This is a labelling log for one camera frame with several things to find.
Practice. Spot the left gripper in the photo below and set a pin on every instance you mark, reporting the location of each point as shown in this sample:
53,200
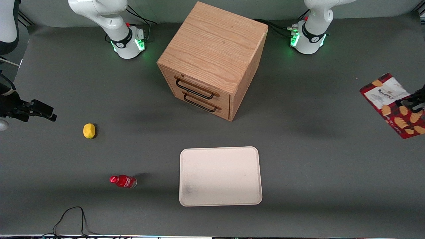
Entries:
419,98

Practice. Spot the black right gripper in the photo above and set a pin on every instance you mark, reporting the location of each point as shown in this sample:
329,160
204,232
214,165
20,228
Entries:
10,105

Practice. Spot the red cookie box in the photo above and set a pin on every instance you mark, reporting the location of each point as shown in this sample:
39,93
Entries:
382,94

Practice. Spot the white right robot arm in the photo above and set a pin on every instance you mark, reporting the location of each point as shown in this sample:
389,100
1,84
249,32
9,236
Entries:
99,11

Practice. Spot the cream rectangular tray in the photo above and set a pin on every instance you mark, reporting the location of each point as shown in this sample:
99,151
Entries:
220,176

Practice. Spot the yellow lemon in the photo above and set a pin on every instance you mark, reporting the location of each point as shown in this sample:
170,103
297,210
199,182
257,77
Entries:
89,130

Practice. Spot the small red drink bottle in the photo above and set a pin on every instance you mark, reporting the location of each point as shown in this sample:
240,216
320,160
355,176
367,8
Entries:
124,181

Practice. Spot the wooden drawer front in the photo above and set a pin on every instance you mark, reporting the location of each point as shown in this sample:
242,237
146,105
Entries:
225,111
169,77

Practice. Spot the oak wooden drawer cabinet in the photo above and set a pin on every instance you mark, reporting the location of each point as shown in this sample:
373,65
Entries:
212,43

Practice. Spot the black frame strut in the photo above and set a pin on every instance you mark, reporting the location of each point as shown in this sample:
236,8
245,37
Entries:
26,18

